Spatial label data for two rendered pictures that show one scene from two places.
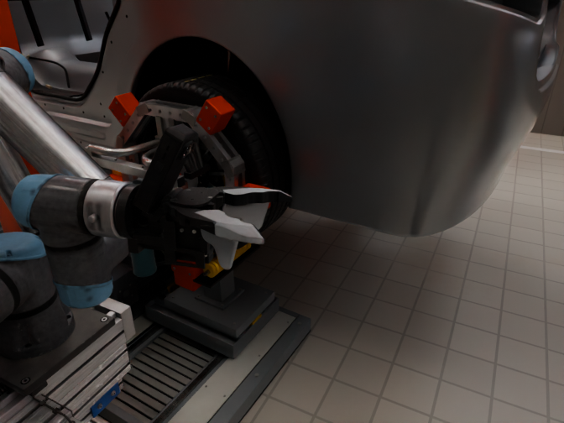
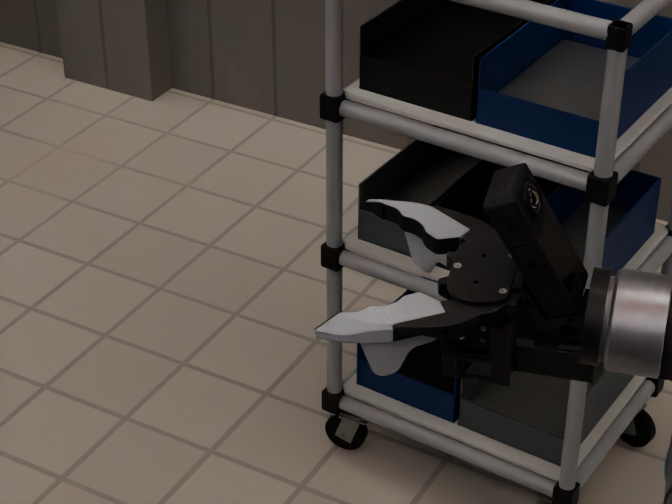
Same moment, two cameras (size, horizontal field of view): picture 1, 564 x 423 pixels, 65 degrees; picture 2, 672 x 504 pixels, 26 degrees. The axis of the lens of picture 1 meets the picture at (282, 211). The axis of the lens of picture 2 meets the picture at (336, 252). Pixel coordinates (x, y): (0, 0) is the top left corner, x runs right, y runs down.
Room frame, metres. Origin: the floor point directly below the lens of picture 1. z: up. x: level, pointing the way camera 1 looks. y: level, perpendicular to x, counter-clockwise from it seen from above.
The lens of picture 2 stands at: (1.38, 0.04, 1.84)
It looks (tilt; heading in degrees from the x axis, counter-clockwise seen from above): 33 degrees down; 182
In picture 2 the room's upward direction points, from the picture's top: straight up
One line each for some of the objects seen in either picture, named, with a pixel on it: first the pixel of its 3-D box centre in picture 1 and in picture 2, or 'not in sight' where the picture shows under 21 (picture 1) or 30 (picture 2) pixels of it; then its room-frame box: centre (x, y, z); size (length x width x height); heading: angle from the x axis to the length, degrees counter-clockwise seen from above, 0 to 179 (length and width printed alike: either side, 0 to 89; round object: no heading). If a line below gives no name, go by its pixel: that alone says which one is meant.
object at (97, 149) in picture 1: (124, 135); not in sight; (1.42, 0.52, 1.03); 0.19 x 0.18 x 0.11; 149
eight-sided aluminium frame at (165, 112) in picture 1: (179, 180); not in sight; (1.47, 0.37, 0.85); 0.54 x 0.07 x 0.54; 59
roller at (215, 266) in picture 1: (227, 256); not in sight; (1.50, 0.21, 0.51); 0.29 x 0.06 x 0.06; 149
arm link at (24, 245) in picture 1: (12, 269); not in sight; (0.72, 0.52, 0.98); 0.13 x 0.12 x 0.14; 167
